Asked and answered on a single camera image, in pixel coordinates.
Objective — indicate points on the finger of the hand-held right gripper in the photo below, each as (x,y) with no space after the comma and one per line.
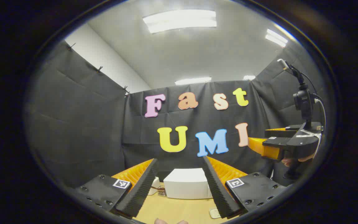
(281,133)
(275,141)

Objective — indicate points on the white spotted square plate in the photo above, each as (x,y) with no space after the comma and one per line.
(213,213)

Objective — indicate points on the white toaster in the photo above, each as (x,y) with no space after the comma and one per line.
(154,186)

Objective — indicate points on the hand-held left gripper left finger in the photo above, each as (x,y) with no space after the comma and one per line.
(140,189)

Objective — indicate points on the ceiling light panel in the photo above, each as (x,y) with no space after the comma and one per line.
(277,38)
(249,77)
(193,81)
(179,21)

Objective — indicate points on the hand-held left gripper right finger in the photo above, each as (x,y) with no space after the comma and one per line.
(218,189)

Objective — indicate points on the white microwave oven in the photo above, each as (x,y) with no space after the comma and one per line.
(185,185)

